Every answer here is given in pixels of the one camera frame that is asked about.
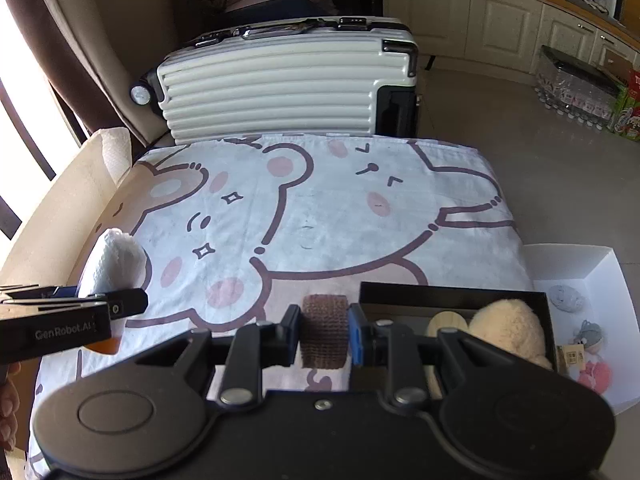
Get bear printed tablecloth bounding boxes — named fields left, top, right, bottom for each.
left=25, top=132, right=537, bottom=479

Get black cardboard box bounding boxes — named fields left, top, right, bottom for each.
left=350, top=281, right=559, bottom=397

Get grey knitted pouch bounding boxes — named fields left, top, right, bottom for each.
left=548, top=284, right=585, bottom=311

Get brown bandage roll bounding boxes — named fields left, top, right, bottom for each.
left=300, top=294, right=350, bottom=369

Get white cardboard tray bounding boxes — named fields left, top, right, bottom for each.
left=522, top=243, right=640, bottom=417

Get brown curtain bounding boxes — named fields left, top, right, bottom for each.
left=2, top=0, right=97, bottom=147

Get beige plush bunny toy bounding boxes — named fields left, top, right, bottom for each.
left=467, top=299, right=554, bottom=369

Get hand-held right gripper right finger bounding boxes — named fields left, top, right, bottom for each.
left=347, top=302, right=568, bottom=407

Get cream leather chair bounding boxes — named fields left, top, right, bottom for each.
left=37, top=0, right=197, bottom=149

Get pink crochet flower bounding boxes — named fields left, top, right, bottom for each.
left=577, top=361, right=614, bottom=394

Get oval wooden box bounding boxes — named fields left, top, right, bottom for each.
left=426, top=310, right=474, bottom=342

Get cream kitchen cabinets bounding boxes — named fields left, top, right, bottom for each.
left=377, top=0, right=640, bottom=87

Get pack of water bottles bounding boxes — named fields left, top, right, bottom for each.
left=535, top=45, right=627, bottom=129

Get small tan card box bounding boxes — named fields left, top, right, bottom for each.
left=557, top=344, right=589, bottom=374

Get plastic film roll orange tape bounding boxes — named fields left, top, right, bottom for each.
left=80, top=227, right=151, bottom=357

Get red green snack box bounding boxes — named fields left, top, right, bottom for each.
left=607, top=70, right=640, bottom=141

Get person's left hand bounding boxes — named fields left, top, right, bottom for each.
left=0, top=364, right=22, bottom=454

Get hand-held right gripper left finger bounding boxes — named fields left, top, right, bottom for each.
left=135, top=305, right=302, bottom=407

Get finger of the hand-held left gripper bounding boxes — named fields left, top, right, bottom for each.
left=0, top=284, right=82, bottom=302
left=0, top=287, right=150, bottom=322

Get cream honeycomb paper sheet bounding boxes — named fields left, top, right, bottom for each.
left=0, top=132, right=135, bottom=292

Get white ribbed suitcase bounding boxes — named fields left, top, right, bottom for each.
left=129, top=16, right=420, bottom=145

